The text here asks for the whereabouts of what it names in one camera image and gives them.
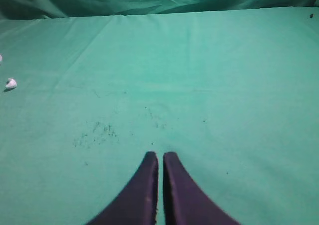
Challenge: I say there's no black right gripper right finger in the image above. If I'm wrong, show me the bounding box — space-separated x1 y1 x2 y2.
163 152 239 225

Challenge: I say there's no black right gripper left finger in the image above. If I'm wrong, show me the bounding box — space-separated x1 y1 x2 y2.
87 151 159 225

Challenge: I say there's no white bluetooth earbud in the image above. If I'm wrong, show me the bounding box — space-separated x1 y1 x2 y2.
5 78 17 89

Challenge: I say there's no green table cloth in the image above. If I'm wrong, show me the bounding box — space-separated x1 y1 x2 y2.
0 7 319 225

